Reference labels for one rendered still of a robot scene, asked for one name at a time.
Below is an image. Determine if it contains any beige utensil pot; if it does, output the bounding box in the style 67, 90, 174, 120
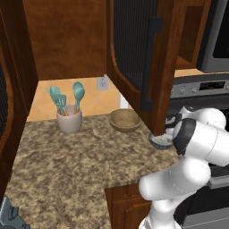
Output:
55, 104, 83, 134

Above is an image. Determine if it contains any brown wooden bowl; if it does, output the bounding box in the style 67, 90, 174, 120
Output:
108, 108, 143, 134

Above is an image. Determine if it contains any open wooden wall cabinet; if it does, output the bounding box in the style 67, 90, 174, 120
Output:
21, 0, 109, 81

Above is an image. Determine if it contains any steel stove with oven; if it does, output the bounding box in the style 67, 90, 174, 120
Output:
165, 72, 229, 229

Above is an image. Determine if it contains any teal spoon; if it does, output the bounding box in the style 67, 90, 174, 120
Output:
72, 81, 86, 115

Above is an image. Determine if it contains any wooden cabinet door, black handle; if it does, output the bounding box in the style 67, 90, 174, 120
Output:
106, 0, 188, 137

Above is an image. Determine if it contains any small grey blue bowl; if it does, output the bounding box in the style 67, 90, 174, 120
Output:
148, 131, 174, 150

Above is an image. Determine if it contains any teal slotted turner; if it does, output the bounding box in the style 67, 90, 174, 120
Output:
55, 94, 68, 116

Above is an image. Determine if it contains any black cabinet door handle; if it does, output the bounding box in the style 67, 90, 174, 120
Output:
140, 16, 165, 113

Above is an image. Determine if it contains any wooden base cabinet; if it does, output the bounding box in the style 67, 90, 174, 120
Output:
104, 182, 157, 229

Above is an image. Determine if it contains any closed wooden wall cabinet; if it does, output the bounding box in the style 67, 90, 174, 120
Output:
174, 0, 212, 71

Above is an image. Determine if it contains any teal spatula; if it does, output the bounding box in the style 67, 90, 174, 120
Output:
47, 85, 62, 112

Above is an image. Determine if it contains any grey microwave oven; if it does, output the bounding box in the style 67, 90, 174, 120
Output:
195, 0, 229, 73

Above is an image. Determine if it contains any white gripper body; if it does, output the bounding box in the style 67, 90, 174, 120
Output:
164, 114, 182, 140

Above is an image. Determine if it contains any white wall socket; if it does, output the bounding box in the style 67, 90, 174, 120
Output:
96, 76, 109, 91

